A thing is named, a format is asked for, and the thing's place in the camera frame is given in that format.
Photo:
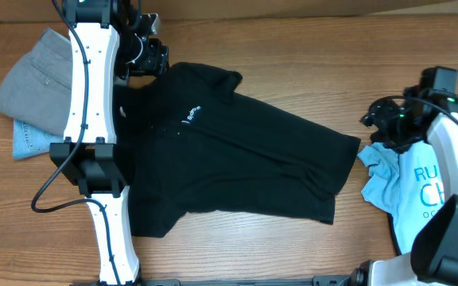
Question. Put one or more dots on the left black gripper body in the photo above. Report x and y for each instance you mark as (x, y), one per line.
(140, 59)

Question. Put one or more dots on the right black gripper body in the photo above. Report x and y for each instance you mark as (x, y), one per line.
(397, 127)

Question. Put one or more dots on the black polo shirt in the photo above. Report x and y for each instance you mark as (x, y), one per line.
(200, 146)

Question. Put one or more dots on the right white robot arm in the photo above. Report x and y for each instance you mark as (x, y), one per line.
(433, 259)

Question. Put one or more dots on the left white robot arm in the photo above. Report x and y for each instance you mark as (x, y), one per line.
(111, 41)

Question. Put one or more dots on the light blue printed t-shirt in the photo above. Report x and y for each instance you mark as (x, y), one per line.
(408, 187)

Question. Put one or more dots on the folded grey trousers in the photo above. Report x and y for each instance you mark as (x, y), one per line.
(37, 89)

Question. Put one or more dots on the folded blue jeans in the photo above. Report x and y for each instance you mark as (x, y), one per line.
(29, 141)

